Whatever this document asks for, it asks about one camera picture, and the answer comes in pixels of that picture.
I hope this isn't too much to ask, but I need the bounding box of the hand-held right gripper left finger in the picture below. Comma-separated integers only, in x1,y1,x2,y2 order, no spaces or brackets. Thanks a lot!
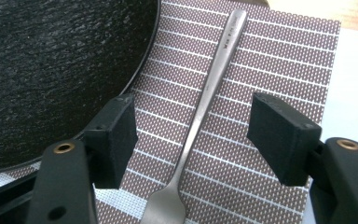
83,92,139,190

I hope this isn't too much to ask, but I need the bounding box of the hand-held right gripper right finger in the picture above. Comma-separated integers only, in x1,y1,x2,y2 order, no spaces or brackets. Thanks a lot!
246,91,323,188

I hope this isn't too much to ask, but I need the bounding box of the silver fork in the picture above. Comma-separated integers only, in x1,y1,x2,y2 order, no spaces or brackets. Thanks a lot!
139,8,249,224

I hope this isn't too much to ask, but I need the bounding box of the black round plate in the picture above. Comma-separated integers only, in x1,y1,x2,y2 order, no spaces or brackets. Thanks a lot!
0,0,162,175

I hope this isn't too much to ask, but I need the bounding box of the striped brown placemat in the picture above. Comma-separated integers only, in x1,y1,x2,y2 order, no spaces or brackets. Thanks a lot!
0,0,342,224

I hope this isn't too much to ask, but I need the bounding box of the white table sheet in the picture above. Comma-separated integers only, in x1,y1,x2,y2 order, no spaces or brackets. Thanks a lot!
302,27,358,224

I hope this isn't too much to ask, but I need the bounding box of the wooden table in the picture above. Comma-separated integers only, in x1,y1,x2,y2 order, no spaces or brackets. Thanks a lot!
266,0,358,35

